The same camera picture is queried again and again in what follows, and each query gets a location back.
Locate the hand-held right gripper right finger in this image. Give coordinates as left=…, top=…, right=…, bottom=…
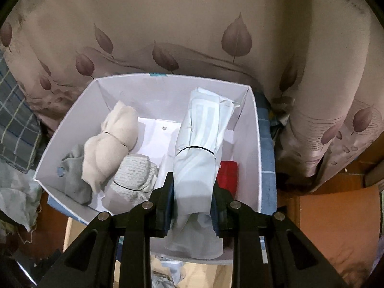
left=210, top=180, right=348, bottom=288

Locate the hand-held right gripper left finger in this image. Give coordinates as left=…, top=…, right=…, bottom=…
left=37, top=172, right=174, bottom=288

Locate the red underwear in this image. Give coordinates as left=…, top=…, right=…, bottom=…
left=216, top=160, right=239, bottom=200

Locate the white mesh pattern underwear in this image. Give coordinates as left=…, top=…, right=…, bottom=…
left=109, top=154, right=159, bottom=203

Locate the large white underwear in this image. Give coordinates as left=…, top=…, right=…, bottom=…
left=164, top=87, right=240, bottom=260

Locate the beige underwear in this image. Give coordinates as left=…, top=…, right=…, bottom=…
left=82, top=100, right=139, bottom=194

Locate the grey underwear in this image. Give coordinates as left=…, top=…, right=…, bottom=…
left=58, top=144, right=93, bottom=206

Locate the white paper box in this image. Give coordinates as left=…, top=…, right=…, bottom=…
left=33, top=72, right=264, bottom=263

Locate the orange brown cushion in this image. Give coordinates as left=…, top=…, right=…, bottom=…
left=298, top=184, right=384, bottom=279

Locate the white plastic bag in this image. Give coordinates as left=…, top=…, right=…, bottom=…
left=0, top=160, right=42, bottom=233

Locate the brown wooden furniture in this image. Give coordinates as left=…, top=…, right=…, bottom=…
left=339, top=144, right=384, bottom=188

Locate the grey plaid blanket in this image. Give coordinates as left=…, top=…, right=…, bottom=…
left=0, top=48, right=44, bottom=173

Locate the leaf print curtain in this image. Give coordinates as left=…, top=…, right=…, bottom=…
left=0, top=0, right=384, bottom=192

